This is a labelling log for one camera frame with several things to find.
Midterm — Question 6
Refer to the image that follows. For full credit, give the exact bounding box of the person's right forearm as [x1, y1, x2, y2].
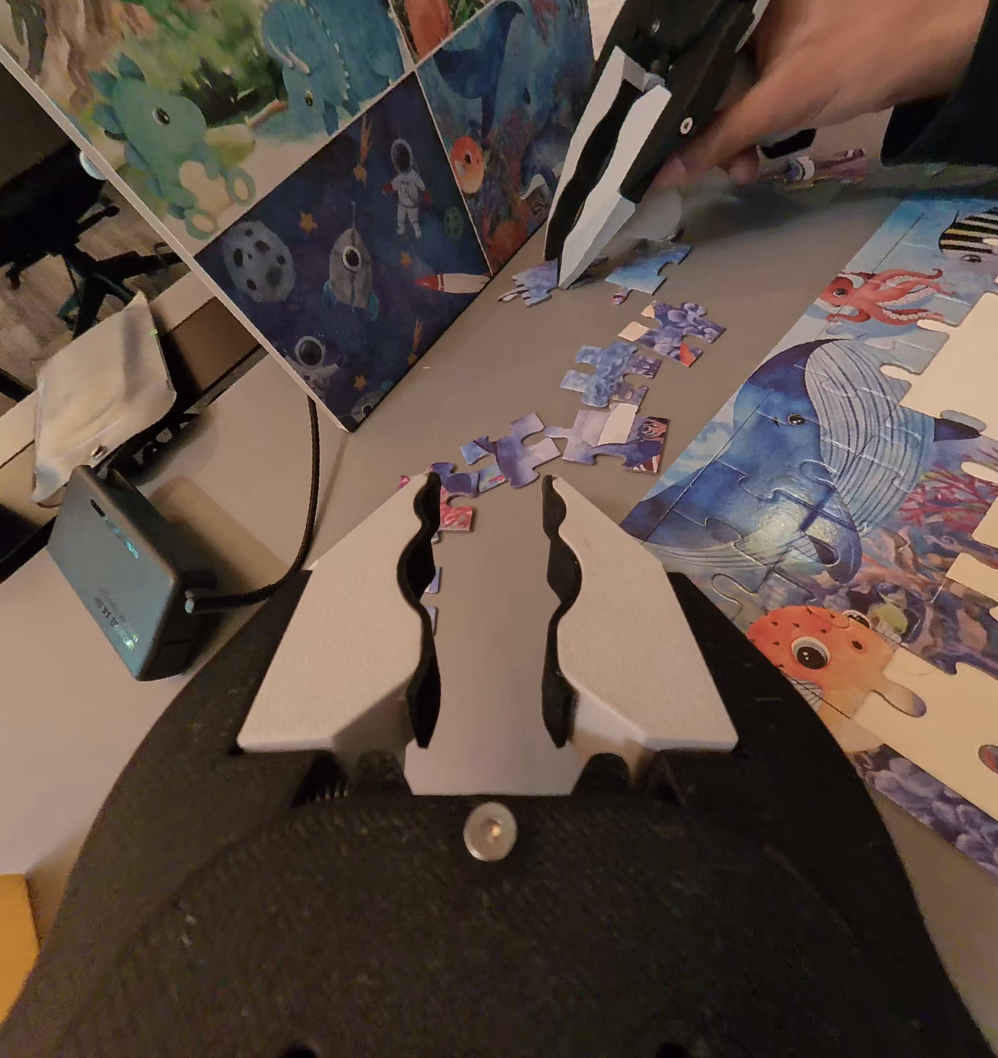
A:
[881, 0, 998, 170]

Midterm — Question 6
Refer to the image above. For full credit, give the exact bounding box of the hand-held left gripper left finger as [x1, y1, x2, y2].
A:
[237, 472, 445, 773]

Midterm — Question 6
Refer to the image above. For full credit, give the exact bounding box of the dark grey power bank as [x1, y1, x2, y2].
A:
[53, 465, 218, 682]

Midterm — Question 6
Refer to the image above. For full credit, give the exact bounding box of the black braided cable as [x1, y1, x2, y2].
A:
[187, 395, 323, 614]

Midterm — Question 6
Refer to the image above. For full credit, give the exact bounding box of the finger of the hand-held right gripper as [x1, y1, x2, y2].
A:
[544, 48, 666, 264]
[560, 80, 676, 288]

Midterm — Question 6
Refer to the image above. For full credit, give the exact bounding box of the row of loose jigsaw pieces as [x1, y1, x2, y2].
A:
[400, 239, 692, 637]

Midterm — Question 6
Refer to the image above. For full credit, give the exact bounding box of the person's right hand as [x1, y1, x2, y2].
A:
[657, 0, 992, 186]

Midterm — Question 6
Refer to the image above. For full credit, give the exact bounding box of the black office chair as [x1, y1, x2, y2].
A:
[0, 148, 189, 349]

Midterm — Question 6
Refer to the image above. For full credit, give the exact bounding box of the light blue puzzle piece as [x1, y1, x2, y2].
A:
[499, 261, 571, 307]

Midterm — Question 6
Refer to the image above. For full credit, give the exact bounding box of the grey cloth pouch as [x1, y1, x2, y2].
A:
[33, 291, 178, 504]

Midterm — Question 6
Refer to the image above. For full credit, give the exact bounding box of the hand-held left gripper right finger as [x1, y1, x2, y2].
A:
[540, 474, 743, 773]

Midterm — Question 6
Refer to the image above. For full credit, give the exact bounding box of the illustrated puzzle box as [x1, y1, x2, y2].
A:
[0, 0, 594, 433]

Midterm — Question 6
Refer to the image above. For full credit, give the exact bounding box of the sea animal jigsaw puzzle board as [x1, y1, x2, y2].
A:
[619, 198, 998, 889]

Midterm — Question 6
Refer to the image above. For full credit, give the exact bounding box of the purple bubble puzzle piece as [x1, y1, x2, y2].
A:
[619, 300, 728, 366]

